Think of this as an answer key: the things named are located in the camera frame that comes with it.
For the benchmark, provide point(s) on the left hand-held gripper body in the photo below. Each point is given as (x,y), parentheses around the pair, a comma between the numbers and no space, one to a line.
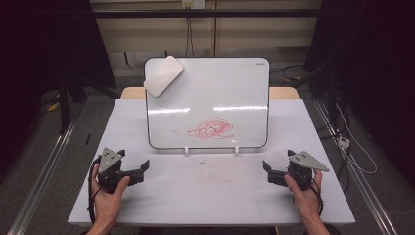
(109,163)

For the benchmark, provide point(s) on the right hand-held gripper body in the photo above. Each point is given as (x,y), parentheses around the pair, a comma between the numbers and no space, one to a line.
(305,163)

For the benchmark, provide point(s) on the white whiteboard eraser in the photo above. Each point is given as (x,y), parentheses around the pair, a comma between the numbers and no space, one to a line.
(162,76)

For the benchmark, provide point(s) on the person's right hand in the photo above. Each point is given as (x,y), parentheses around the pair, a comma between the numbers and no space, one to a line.
(306,202)

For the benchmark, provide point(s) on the person's left hand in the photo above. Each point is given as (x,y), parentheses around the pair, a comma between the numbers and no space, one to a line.
(106,205)

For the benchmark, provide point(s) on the small black stick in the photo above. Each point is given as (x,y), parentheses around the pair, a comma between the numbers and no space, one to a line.
(87,138)

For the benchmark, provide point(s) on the white power strip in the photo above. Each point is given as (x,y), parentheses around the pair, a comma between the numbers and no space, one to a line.
(343,142)

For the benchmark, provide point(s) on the white whiteboard support clip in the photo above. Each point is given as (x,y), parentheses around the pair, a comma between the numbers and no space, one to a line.
(236,150)
(186,150)

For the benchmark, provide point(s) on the black metal stand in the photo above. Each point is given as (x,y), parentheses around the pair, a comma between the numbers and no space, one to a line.
(64,104)

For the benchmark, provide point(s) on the black curtain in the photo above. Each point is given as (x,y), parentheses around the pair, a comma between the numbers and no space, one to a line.
(375,49)
(39,49)

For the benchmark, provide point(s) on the black horizontal bar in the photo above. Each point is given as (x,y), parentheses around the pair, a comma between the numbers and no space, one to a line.
(202,13)

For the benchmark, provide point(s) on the metal floor rail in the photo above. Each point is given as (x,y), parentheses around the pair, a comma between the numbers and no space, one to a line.
(42,173)
(355,166)

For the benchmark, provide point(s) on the white whiteboard with black frame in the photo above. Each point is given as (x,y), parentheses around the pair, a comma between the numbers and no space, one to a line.
(212,91)

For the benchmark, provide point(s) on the white wall outlet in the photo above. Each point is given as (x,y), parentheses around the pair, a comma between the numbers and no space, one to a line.
(193,3)

